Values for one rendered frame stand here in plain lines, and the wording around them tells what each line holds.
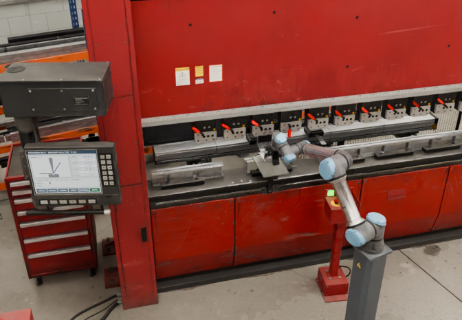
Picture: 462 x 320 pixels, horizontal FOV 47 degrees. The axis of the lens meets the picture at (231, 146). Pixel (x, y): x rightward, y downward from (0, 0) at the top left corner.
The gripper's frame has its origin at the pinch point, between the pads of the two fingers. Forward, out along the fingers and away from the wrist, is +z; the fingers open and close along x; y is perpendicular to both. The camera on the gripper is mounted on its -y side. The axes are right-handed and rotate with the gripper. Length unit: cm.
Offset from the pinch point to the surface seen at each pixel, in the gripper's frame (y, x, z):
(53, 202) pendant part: -26, 138, -55
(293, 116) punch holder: 21.7, -17.7, -19.0
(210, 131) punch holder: 18.9, 41.0, -15.9
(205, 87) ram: 40, 44, -40
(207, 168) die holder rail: 1.2, 43.1, 7.0
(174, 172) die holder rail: 1, 66, 7
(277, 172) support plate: -13.4, -0.1, -10.5
